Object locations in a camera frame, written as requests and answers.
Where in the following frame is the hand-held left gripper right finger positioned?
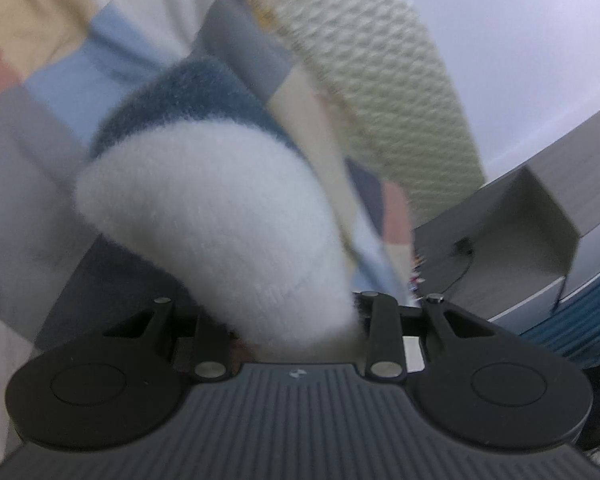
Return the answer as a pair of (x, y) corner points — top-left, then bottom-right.
(352, 290), (497, 382)

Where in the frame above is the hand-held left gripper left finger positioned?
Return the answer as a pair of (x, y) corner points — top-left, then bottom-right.
(102, 297), (232, 382)

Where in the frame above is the grey cabinet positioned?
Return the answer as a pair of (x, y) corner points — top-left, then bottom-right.
(412, 102), (600, 322)

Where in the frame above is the blue ribbed cloth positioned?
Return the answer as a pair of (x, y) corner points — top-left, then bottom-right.
(519, 266), (600, 362)

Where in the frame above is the cream quilted headboard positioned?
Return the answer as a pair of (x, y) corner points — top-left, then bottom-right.
(219, 0), (489, 227)

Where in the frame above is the patchwork checked bedsheet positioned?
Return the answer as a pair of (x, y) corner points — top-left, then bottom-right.
(0, 0), (417, 461)

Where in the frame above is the black cable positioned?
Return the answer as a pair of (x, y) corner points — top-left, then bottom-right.
(439, 237), (477, 297)

